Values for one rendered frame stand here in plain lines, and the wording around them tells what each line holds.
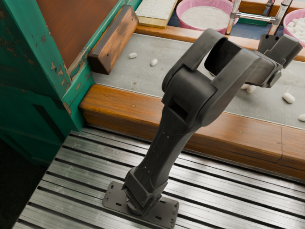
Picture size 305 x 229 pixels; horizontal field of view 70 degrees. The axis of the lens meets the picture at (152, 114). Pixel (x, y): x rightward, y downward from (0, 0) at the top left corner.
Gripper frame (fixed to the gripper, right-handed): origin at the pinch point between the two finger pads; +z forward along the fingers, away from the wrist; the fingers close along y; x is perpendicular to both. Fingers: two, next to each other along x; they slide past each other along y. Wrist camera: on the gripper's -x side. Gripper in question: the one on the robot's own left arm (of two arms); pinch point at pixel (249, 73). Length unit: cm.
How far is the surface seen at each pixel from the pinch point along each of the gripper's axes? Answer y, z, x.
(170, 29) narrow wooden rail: 31.6, 11.8, -10.5
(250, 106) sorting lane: -1.6, -7.8, 9.7
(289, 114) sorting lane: -13.0, -7.9, 9.6
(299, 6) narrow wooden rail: -18, 35, -32
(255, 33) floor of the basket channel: -3.7, 32.8, -18.0
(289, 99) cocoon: -12.3, -5.7, 5.3
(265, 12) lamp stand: -5.4, 33.5, -27.1
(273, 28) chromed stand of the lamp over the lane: -5.3, 10.5, -16.7
